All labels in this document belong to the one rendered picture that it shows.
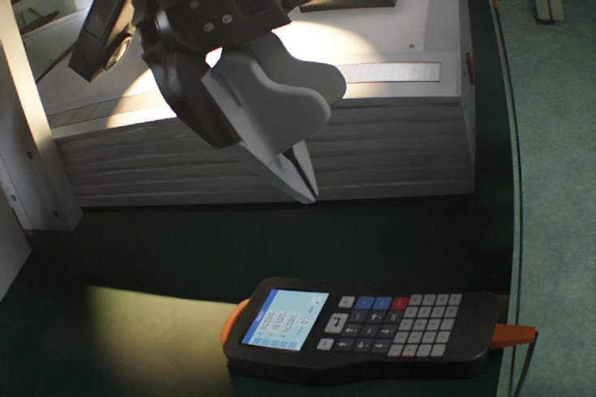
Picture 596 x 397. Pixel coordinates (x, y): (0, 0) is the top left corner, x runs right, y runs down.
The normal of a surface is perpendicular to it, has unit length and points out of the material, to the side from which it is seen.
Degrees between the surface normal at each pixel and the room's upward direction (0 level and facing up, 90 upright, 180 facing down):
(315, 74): 86
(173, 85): 87
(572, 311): 0
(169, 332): 0
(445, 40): 0
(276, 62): 86
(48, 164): 90
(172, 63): 54
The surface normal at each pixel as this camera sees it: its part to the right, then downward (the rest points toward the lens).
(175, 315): -0.25, -0.81
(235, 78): -0.33, 0.63
